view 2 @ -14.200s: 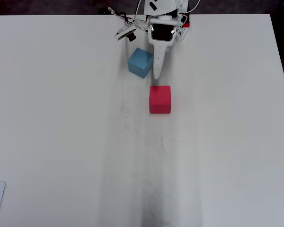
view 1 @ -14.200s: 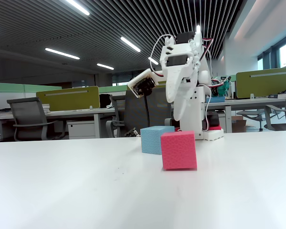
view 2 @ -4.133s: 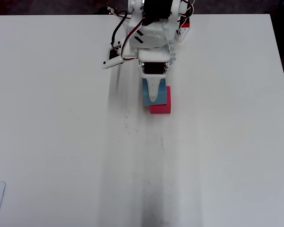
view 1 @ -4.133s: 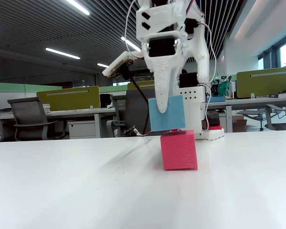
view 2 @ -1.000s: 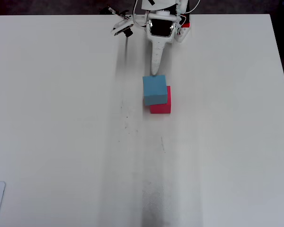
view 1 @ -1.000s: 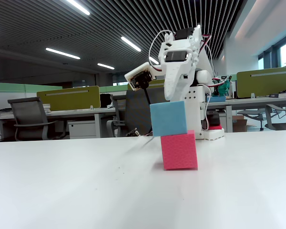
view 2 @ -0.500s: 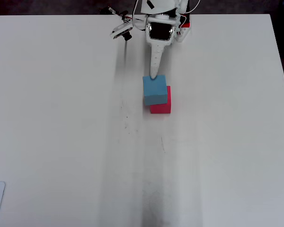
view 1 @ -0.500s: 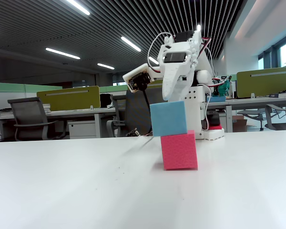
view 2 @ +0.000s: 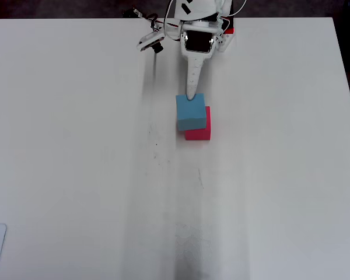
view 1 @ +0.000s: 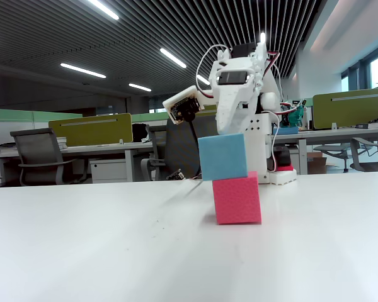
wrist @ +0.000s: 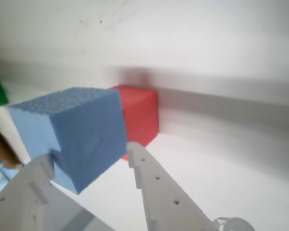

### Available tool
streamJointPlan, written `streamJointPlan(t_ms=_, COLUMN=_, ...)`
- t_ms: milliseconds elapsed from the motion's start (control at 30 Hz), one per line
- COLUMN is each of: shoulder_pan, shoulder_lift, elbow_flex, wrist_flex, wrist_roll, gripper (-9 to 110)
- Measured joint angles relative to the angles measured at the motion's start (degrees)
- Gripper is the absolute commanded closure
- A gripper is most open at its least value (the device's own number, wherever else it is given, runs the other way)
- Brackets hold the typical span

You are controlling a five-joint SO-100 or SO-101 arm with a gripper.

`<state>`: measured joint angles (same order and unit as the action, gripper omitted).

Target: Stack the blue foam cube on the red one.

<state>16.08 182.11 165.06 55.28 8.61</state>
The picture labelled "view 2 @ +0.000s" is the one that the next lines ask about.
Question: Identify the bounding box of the white servo cable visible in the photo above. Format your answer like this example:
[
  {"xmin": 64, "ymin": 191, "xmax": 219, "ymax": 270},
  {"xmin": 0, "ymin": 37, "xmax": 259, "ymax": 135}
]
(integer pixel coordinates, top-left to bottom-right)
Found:
[
  {"xmin": 164, "ymin": 0, "xmax": 182, "ymax": 41},
  {"xmin": 221, "ymin": 0, "xmax": 249, "ymax": 33}
]

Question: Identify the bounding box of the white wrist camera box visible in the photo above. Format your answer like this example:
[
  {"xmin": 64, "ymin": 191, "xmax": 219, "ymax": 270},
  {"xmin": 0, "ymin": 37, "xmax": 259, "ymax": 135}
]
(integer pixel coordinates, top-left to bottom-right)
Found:
[{"xmin": 136, "ymin": 31, "xmax": 166, "ymax": 54}]

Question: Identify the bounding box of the black camera cable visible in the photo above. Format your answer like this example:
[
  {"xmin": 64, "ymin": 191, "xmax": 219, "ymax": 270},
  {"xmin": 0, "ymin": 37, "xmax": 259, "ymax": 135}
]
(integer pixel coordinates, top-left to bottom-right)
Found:
[{"xmin": 147, "ymin": 13, "xmax": 164, "ymax": 33}]

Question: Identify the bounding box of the white red black table clamp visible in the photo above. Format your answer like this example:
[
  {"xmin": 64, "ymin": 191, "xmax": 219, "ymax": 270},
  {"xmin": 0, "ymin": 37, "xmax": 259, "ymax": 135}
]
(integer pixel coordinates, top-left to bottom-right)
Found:
[{"xmin": 216, "ymin": 16, "xmax": 236, "ymax": 53}]

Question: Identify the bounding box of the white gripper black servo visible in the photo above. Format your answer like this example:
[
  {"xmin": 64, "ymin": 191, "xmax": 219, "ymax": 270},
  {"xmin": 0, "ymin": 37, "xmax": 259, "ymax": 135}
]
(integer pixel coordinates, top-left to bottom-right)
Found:
[{"xmin": 174, "ymin": 0, "xmax": 223, "ymax": 102}]

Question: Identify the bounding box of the red foam cube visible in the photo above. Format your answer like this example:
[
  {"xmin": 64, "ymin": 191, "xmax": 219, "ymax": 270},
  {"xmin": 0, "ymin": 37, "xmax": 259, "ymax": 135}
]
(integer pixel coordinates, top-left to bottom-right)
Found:
[{"xmin": 184, "ymin": 106, "xmax": 212, "ymax": 141}]

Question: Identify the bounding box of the blue foam cube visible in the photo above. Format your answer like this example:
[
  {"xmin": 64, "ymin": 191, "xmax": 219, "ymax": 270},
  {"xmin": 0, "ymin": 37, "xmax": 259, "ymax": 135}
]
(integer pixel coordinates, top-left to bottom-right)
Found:
[{"xmin": 175, "ymin": 93, "xmax": 208, "ymax": 131}]

